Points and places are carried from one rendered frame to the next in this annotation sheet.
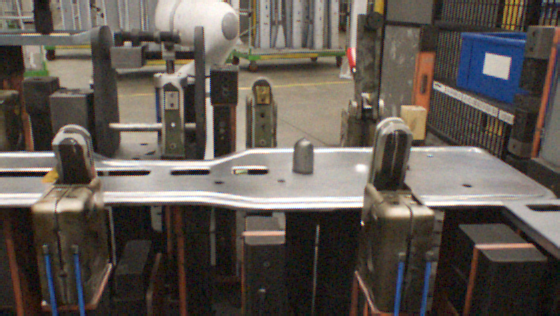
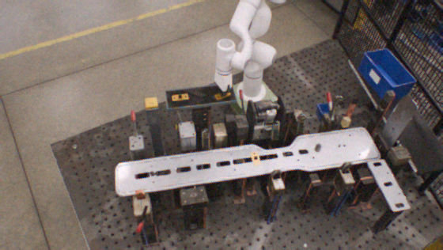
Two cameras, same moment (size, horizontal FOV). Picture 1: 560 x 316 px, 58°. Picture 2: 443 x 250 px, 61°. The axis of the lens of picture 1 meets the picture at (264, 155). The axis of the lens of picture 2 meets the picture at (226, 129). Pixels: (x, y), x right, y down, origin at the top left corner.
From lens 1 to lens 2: 1.57 m
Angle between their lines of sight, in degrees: 34
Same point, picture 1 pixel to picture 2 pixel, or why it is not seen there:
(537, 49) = (387, 100)
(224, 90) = (289, 116)
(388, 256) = (344, 188)
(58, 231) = (279, 191)
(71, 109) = (244, 129)
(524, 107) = (379, 111)
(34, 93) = (229, 123)
